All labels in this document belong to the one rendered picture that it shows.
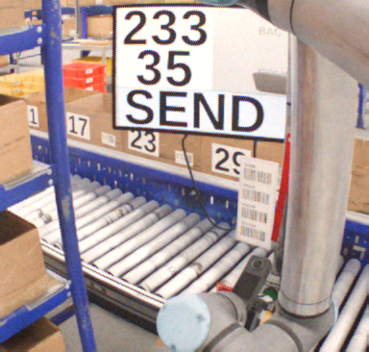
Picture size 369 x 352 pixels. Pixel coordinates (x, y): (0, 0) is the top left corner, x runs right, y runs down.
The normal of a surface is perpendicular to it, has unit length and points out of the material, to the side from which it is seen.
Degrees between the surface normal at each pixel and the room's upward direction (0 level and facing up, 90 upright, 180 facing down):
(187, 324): 58
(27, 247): 90
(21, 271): 90
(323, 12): 100
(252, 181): 90
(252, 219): 90
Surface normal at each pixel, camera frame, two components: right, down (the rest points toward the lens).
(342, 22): -0.76, 0.40
